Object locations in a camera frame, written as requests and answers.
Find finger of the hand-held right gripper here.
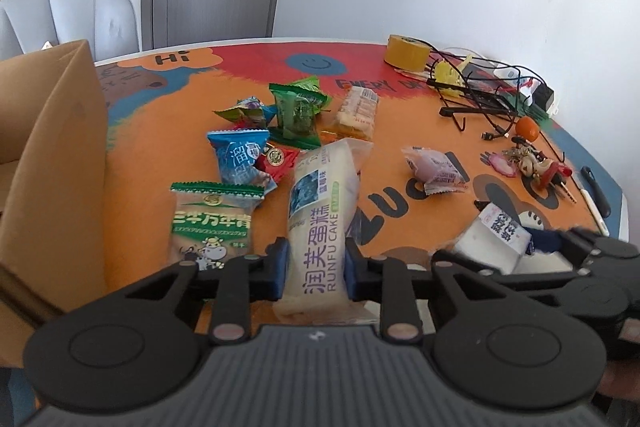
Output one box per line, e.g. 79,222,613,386
525,227,640,270
480,268,631,308

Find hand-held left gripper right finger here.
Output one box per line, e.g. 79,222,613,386
344,238,501,342

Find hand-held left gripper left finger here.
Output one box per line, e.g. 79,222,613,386
124,238,292,342

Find long white cake packet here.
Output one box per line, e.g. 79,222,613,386
272,138,376,325

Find white purple snack packet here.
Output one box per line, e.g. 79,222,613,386
452,202,536,275

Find green white cow biscuit packet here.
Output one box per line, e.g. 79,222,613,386
169,181,266,273

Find small red snack packet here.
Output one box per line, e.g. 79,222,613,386
257,142,301,182

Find blue snack packet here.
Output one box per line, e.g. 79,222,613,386
206,128,278,195

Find pink snack packet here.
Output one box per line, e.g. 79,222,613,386
401,146,472,196

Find teal purple snack packet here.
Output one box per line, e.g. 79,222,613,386
213,96,276,128

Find clear cracker packet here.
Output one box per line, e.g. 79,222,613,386
320,86,381,142

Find brown cardboard box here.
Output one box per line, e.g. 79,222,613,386
0,39,108,368

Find white pen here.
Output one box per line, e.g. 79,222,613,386
580,189,610,235

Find black pen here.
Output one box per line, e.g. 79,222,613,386
581,166,612,218

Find orange tangerine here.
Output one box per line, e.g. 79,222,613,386
514,117,542,142

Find green clear snack packet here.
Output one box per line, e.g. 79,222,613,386
269,83,322,146

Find small black box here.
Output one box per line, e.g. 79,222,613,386
530,86,555,108

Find black metal stand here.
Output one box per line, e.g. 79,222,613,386
439,79,521,132

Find green red snack packet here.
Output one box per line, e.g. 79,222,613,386
295,77,332,112

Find yellow plastic object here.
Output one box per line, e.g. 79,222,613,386
432,54,473,95

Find yellow tape roll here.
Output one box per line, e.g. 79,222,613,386
386,34,431,72

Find grey upholstered chair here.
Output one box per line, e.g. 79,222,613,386
0,0,141,62

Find bunch of keychains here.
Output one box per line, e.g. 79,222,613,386
482,142,576,202

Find tangled black cables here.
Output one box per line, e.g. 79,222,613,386
425,39,551,140

